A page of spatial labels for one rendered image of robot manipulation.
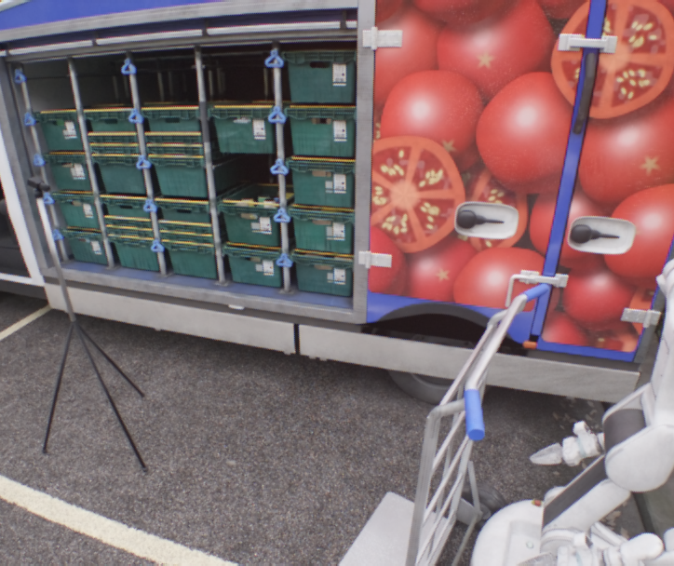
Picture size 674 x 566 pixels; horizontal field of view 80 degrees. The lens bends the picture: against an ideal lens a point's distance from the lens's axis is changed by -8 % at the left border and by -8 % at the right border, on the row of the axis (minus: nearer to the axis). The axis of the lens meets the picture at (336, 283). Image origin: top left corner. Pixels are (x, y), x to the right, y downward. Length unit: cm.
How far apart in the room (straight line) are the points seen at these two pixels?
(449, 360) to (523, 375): 41
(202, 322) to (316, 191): 115
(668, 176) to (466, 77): 97
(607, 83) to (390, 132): 93
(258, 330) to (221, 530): 115
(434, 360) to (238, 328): 121
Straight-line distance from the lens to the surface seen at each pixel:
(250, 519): 230
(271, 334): 273
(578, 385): 267
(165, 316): 310
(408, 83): 209
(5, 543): 265
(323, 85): 235
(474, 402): 100
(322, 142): 239
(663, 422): 132
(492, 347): 120
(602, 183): 220
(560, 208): 219
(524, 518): 195
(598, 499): 153
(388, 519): 228
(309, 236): 254
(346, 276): 255
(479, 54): 207
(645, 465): 137
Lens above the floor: 186
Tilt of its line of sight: 26 degrees down
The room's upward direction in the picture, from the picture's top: straight up
